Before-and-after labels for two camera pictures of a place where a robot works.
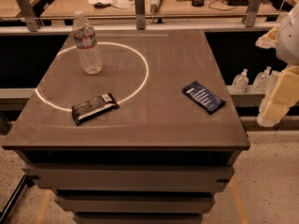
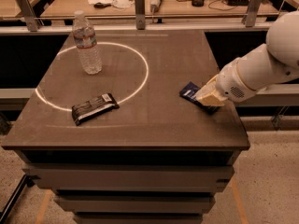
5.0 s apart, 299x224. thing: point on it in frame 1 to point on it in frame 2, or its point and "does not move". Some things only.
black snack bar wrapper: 92,108 does not move
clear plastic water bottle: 85,39 does not move
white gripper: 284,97 to 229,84
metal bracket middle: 139,9 does not move
